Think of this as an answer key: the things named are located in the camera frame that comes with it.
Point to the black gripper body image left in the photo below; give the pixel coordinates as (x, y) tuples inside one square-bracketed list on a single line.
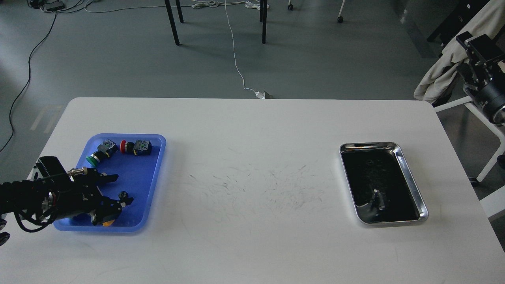
[(68, 198)]

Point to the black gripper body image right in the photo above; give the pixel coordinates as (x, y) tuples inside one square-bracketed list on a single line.
[(490, 101)]

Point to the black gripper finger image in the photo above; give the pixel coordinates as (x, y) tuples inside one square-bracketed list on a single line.
[(106, 209), (483, 49), (470, 75), (91, 177)]

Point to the blue plastic tray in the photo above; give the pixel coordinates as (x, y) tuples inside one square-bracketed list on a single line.
[(137, 175)]

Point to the silver metal tray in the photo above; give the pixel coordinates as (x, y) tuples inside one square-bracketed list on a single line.
[(385, 194)]

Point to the white power adapter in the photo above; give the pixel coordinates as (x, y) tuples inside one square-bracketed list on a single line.
[(263, 95)]

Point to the black table leg left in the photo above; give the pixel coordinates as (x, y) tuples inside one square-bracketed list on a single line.
[(172, 22)]

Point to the black table leg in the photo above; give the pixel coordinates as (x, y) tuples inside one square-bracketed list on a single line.
[(263, 19), (172, 22)]

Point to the black table leg right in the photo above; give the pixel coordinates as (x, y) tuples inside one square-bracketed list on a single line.
[(263, 19)]

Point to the yellow push button switch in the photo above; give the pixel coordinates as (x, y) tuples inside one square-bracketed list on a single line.
[(107, 223)]

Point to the green push button switch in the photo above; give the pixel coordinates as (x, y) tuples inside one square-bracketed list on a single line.
[(105, 150)]

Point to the red push button switch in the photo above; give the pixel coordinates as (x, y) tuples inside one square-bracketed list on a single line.
[(137, 148)]

